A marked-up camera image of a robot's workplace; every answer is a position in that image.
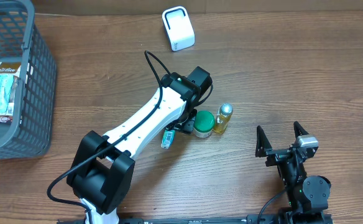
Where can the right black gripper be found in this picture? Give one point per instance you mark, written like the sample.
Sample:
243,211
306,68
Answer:
275,155

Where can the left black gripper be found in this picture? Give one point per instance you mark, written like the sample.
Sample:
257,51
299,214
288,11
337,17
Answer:
184,125

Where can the green lid white jar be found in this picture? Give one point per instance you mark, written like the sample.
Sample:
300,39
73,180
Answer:
203,124

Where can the small teal white packet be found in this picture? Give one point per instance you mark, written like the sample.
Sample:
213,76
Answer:
167,139

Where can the yellow drink bottle silver cap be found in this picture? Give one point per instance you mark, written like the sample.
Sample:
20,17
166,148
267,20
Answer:
223,116

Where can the brown snack packet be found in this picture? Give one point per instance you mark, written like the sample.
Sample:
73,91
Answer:
10,67

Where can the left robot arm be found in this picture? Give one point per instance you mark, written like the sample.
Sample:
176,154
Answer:
105,163

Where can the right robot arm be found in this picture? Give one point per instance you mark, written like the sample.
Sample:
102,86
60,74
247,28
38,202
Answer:
307,195

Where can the white barcode scanner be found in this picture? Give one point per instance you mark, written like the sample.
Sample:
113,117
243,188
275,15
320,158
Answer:
178,27

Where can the grey plastic mesh basket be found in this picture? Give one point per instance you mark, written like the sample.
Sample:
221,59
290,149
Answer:
30,131

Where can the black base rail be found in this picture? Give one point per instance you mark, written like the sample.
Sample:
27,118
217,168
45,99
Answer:
200,220

